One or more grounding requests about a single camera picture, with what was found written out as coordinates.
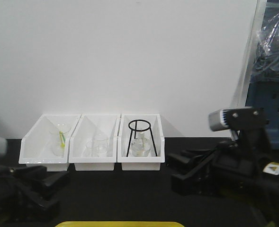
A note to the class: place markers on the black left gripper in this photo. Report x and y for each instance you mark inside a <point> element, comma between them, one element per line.
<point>20,201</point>

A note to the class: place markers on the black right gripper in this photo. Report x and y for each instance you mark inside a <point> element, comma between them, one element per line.
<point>247,161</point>

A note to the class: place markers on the yellow plastic tray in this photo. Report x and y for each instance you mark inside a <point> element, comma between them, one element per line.
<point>119,224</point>

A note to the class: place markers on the clear flask under tripod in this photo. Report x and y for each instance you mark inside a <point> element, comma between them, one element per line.
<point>141,145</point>

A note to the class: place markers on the white left storage bin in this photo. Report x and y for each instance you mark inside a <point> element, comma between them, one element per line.
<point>35,147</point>

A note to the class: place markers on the white storage bin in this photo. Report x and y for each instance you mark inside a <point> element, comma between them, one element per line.
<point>88,127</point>
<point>35,147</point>
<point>149,163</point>

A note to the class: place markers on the white right storage bin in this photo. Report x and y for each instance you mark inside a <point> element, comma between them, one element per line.
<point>149,163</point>

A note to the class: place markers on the green stick in bin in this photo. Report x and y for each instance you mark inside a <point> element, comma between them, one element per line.
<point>62,139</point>

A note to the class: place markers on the clear glass in left bin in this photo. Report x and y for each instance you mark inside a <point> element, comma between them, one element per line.
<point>58,138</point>

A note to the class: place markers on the white middle storage bin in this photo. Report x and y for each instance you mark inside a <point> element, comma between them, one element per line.
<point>88,127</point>

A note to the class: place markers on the small clear glass beaker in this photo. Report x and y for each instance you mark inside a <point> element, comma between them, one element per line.
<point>96,147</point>

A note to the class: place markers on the grey pegboard drying rack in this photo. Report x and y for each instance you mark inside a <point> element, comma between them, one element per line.
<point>265,96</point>

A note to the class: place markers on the clear bag of pegs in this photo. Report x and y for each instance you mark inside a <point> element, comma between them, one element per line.
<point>266,63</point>

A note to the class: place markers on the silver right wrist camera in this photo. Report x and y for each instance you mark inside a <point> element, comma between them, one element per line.
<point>217,119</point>

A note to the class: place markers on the black wire tripod stand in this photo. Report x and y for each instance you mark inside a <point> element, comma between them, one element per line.
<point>140,125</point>

